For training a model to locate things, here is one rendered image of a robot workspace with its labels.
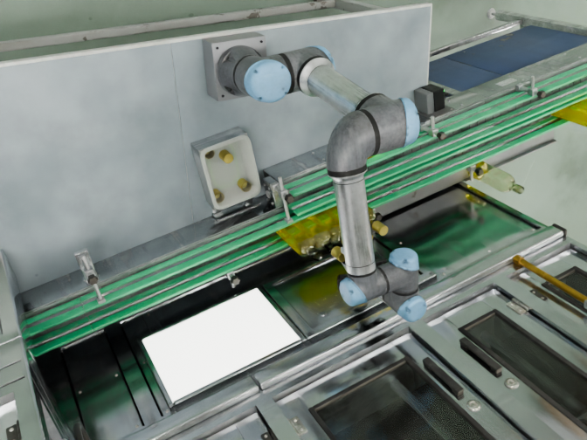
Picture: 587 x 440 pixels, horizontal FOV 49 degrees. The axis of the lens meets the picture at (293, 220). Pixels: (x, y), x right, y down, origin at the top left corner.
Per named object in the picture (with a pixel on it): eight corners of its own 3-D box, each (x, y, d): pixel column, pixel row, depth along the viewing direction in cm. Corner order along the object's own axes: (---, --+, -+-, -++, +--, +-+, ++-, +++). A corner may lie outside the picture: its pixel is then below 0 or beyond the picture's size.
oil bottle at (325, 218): (304, 220, 225) (335, 246, 208) (301, 207, 222) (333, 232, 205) (318, 215, 226) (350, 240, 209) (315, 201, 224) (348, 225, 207)
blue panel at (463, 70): (242, 171, 269) (287, 210, 235) (232, 133, 260) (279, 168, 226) (529, 59, 319) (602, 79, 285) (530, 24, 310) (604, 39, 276)
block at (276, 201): (265, 202, 222) (274, 210, 217) (260, 178, 217) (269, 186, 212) (274, 198, 223) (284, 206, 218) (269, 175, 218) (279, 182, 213)
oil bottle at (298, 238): (275, 233, 221) (304, 261, 204) (272, 219, 218) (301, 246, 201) (289, 227, 223) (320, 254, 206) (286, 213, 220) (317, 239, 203)
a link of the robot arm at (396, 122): (270, 47, 186) (376, 121, 146) (315, 37, 191) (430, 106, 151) (272, 86, 193) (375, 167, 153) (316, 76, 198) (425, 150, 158)
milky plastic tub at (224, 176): (206, 202, 218) (216, 212, 211) (189, 143, 207) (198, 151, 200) (252, 184, 224) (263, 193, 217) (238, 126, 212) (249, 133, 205)
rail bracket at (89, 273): (82, 278, 205) (97, 313, 187) (64, 234, 197) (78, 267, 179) (97, 271, 207) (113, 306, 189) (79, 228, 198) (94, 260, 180)
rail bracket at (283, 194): (275, 215, 218) (293, 230, 208) (265, 171, 209) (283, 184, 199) (283, 211, 218) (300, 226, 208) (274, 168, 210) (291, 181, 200)
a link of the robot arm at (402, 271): (389, 269, 162) (390, 304, 167) (425, 255, 166) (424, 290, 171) (371, 255, 168) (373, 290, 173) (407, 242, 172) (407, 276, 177)
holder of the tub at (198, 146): (210, 215, 222) (218, 223, 215) (189, 143, 207) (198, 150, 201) (254, 196, 227) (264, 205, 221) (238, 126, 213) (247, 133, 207)
